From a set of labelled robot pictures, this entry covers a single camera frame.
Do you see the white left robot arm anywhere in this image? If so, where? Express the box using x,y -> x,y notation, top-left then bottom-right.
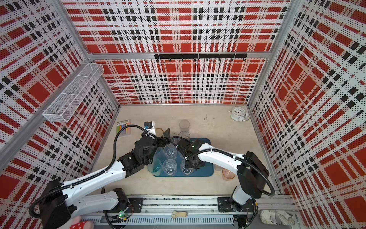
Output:
29,128 -> 170,229

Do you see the teal plastic tray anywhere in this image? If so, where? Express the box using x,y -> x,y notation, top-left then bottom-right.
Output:
154,148 -> 214,177

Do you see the black corrugated right cable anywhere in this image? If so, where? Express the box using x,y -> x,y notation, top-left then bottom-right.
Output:
170,135 -> 275,197

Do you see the pink plush toy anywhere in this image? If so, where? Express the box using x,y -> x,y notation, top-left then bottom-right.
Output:
59,217 -> 94,229

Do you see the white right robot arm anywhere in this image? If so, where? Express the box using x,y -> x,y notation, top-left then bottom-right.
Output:
175,139 -> 275,212

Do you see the black corrugated left cable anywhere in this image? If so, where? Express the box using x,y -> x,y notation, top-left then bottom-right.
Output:
28,124 -> 149,219

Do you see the black corrugated cable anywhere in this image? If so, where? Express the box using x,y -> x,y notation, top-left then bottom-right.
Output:
28,124 -> 149,219
170,135 -> 275,197

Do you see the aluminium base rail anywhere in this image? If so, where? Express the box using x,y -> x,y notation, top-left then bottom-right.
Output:
78,195 -> 297,225

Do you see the mint green frosted cup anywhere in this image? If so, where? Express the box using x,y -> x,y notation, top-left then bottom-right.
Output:
147,158 -> 163,177

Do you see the black hook rail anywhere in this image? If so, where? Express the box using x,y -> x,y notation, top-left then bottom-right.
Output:
154,53 -> 248,61

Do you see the pink tinted glass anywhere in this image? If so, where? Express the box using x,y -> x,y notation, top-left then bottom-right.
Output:
222,169 -> 236,181

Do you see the white wire mesh basket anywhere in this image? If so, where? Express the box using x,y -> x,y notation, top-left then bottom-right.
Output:
43,63 -> 104,123

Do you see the beige small figure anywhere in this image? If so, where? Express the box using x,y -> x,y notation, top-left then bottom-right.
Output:
171,210 -> 188,219

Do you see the white alarm clock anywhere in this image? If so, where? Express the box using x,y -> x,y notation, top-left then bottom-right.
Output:
230,107 -> 249,122

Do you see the clear glass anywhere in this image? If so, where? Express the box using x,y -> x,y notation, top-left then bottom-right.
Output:
213,165 -> 224,172
162,159 -> 177,177
163,144 -> 178,160
178,131 -> 191,141
180,159 -> 194,176

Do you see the amber tall glass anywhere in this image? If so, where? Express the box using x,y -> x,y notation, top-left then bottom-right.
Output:
155,128 -> 164,137

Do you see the crumpled white cloth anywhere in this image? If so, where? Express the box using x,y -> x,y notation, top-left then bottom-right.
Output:
259,210 -> 295,226

